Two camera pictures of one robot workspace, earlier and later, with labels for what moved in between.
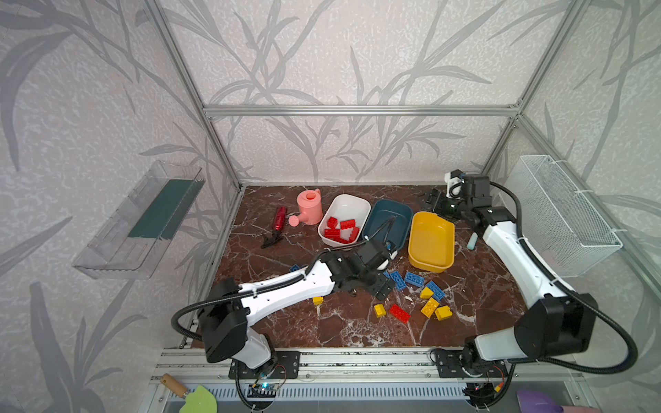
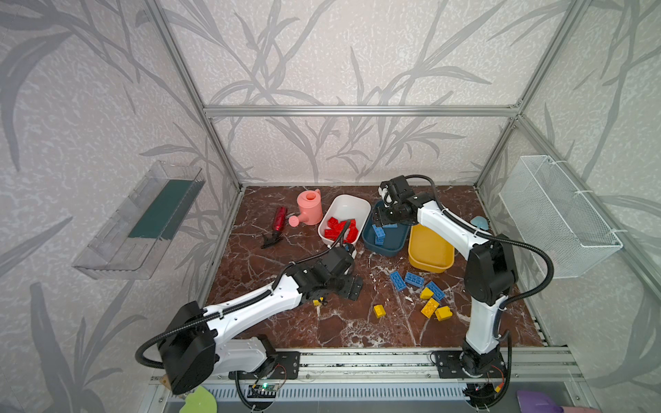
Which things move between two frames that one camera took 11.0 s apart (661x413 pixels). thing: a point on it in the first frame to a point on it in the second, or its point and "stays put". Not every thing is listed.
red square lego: (332, 222) stays put
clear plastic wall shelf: (132, 236) stays put
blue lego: (400, 283) stays put
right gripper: (443, 204) to (390, 213)
